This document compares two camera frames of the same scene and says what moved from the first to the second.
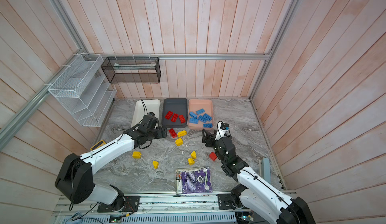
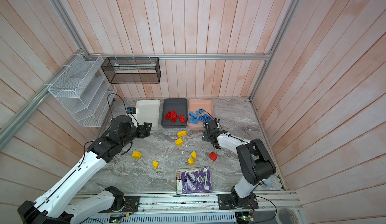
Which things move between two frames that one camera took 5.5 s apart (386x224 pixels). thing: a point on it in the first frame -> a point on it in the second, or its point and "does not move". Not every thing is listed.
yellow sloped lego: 193,154 does not move
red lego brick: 174,117 does not move
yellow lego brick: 179,142 does not move
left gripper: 160,132 -> 144,130
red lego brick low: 182,119 does not move
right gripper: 209,136 -> 205,135
